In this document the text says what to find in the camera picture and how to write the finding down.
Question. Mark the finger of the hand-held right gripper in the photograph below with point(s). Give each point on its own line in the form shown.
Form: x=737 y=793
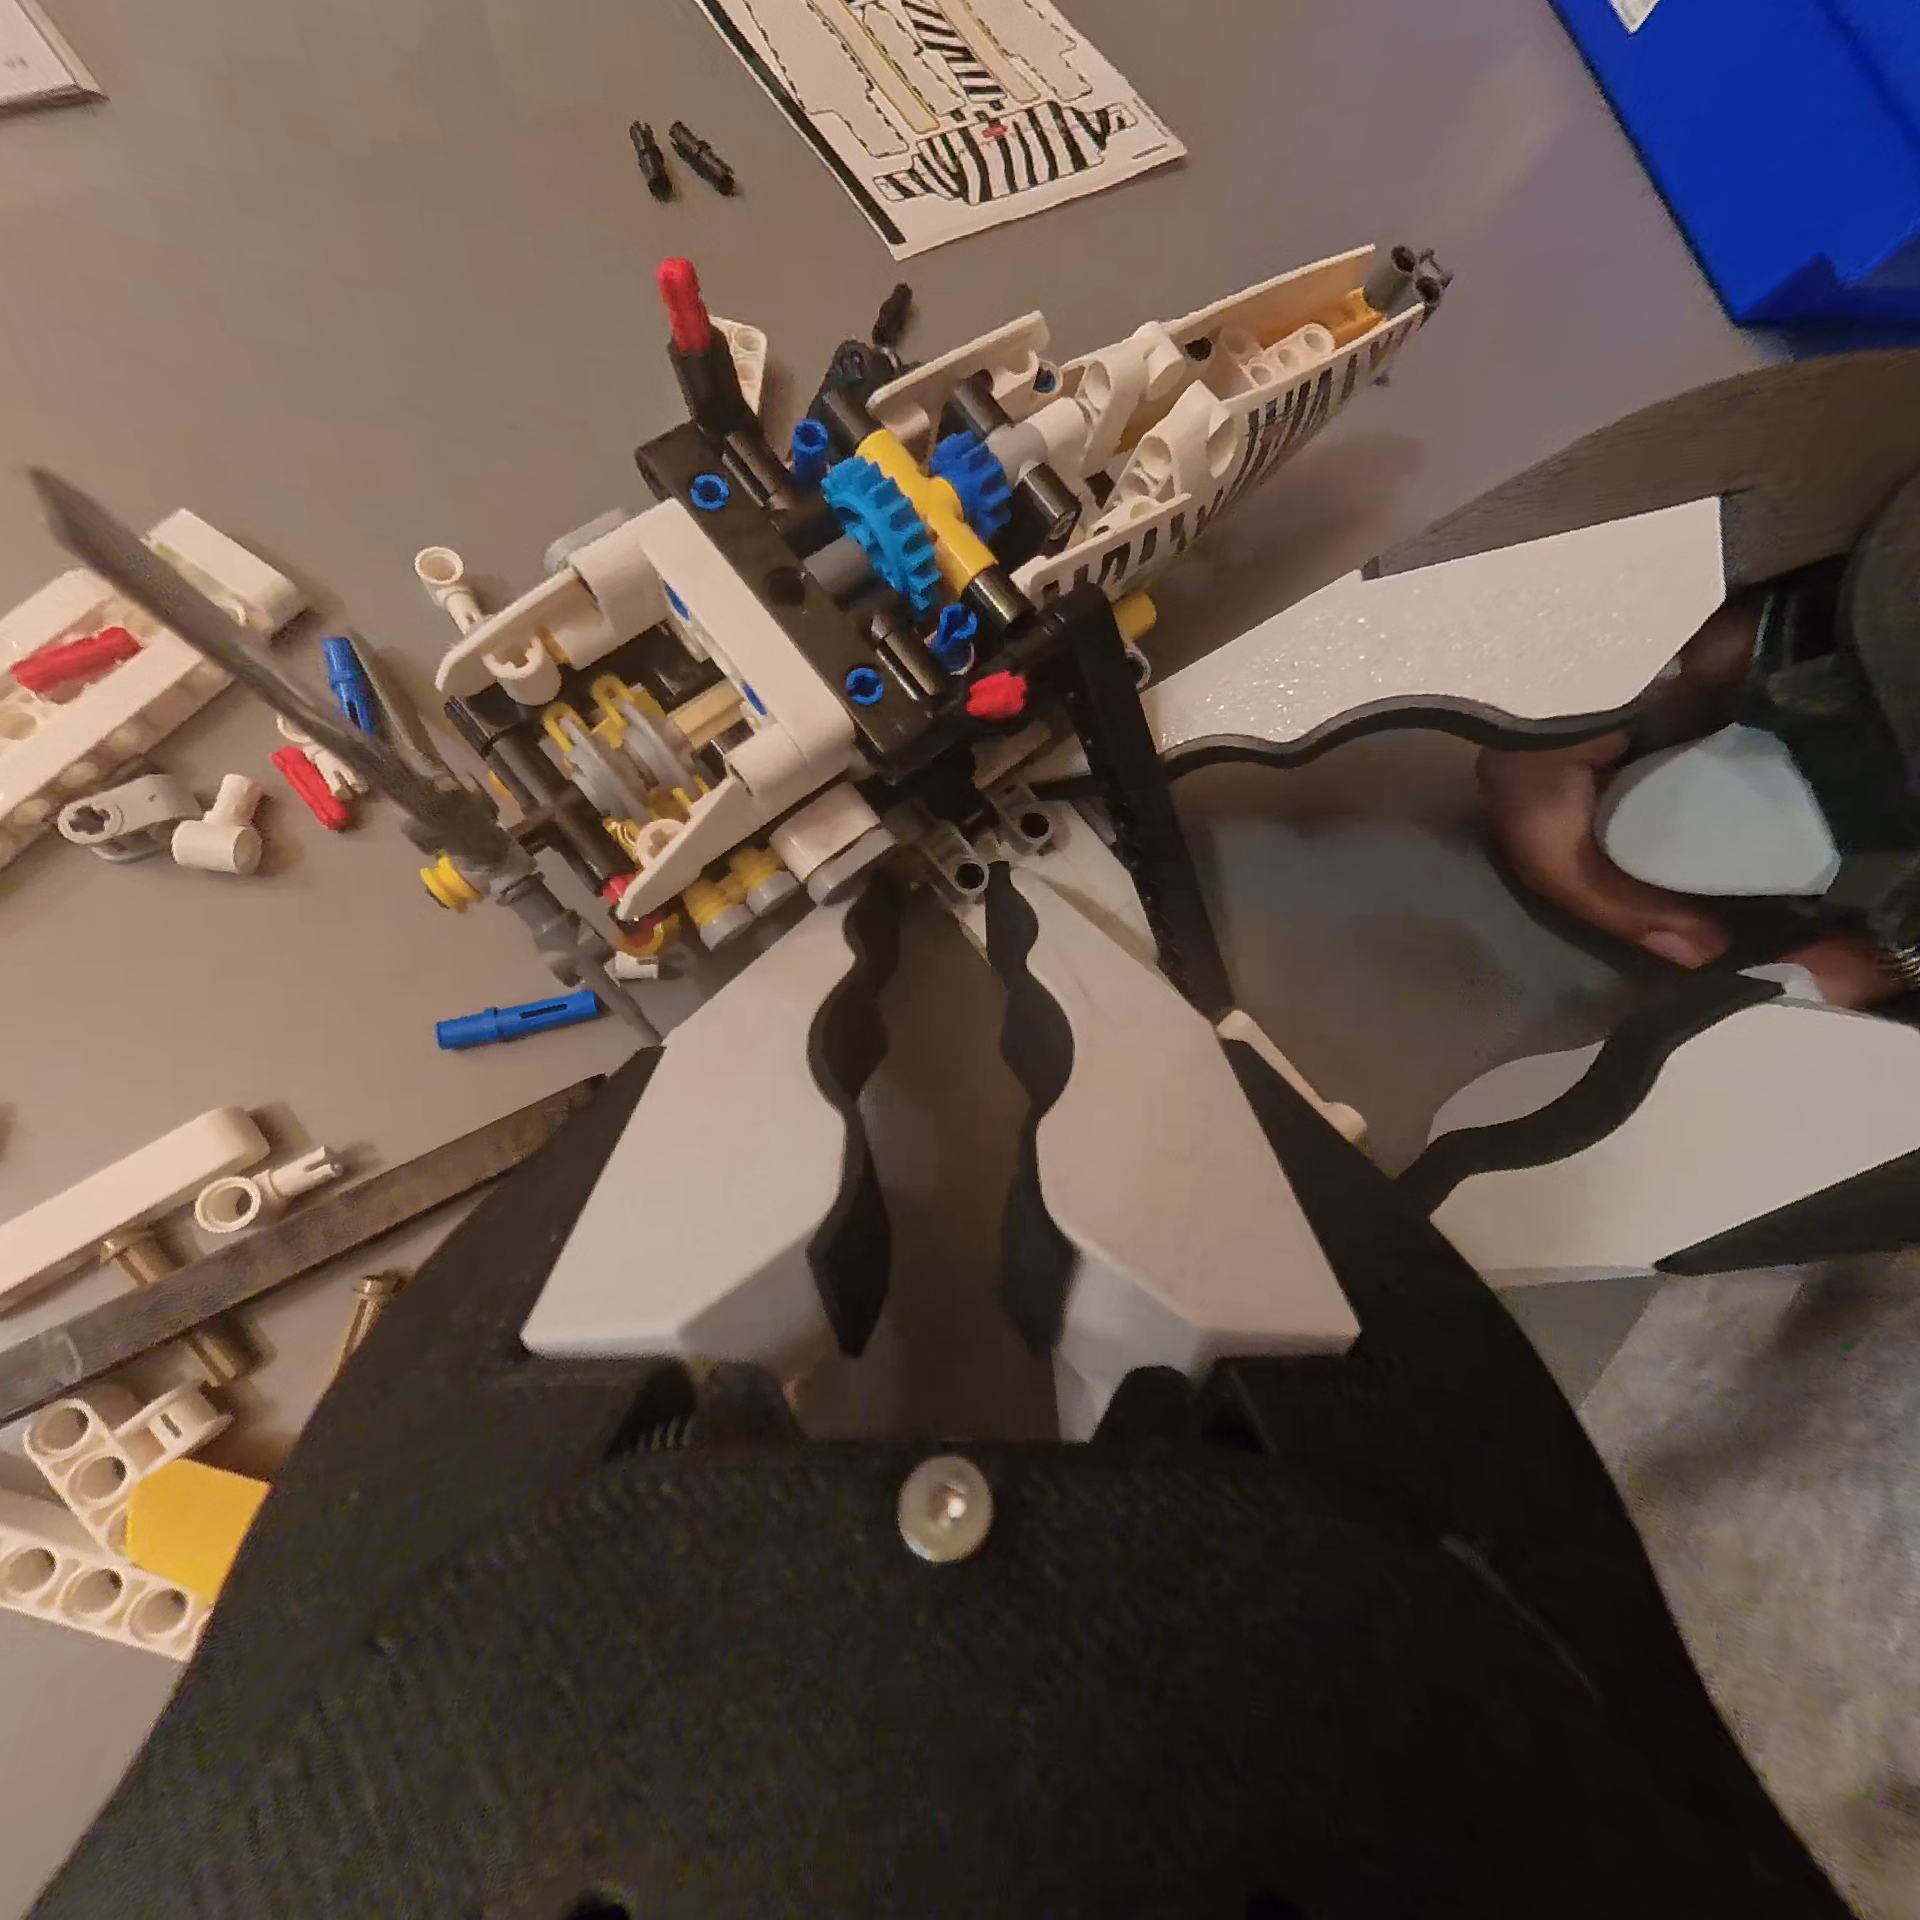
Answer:
x=1502 y=630
x=1726 y=1140

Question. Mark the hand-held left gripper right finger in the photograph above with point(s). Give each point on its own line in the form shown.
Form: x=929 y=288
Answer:
x=1201 y=1214

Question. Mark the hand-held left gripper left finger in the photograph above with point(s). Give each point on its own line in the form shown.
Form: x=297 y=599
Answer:
x=674 y=1202

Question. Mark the lego helicopter model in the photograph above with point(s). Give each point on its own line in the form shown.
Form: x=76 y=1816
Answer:
x=721 y=630

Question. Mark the long blue lego pin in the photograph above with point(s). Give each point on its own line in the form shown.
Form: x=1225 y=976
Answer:
x=518 y=1022

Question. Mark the tan lego axle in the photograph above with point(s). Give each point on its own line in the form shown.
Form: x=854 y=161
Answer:
x=376 y=1307

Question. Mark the black lego rotor blade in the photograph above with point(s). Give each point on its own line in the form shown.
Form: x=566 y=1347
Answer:
x=300 y=1260

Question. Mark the white straight lego beam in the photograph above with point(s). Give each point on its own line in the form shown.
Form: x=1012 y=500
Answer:
x=135 y=1194

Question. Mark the loose small lego pieces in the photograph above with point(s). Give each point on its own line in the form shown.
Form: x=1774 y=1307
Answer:
x=218 y=841

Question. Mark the pile of white yellow lego parts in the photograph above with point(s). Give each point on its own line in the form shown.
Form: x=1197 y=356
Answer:
x=90 y=1589

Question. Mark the person's right hand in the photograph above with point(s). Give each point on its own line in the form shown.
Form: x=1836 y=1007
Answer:
x=1547 y=841

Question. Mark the blue plastic bin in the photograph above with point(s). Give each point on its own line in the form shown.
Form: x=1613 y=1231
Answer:
x=1772 y=134

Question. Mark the zebra sticker sheet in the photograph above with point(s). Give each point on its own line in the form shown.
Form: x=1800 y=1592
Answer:
x=975 y=134

